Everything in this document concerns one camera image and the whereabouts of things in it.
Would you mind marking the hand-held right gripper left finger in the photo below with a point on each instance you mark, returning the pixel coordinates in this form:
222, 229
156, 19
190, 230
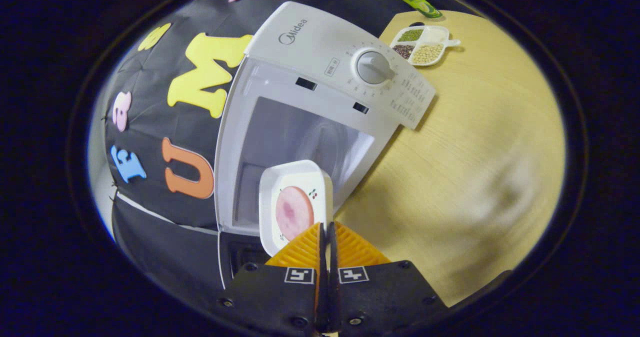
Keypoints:
280, 297

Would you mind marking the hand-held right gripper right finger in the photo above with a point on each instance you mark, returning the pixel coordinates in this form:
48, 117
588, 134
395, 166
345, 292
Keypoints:
380, 297

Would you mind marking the pink ham slice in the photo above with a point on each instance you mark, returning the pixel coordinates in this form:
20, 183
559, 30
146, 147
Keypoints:
294, 212

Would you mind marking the white square plate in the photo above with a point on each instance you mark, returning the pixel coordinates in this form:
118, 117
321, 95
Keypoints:
300, 174

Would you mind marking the white microwave oven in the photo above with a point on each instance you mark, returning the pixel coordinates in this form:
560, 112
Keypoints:
310, 42

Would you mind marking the white divided dish of beans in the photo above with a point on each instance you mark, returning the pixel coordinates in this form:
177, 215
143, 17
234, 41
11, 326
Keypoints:
427, 52

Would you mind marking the small black round cap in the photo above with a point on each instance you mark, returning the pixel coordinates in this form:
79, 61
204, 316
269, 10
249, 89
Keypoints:
416, 24

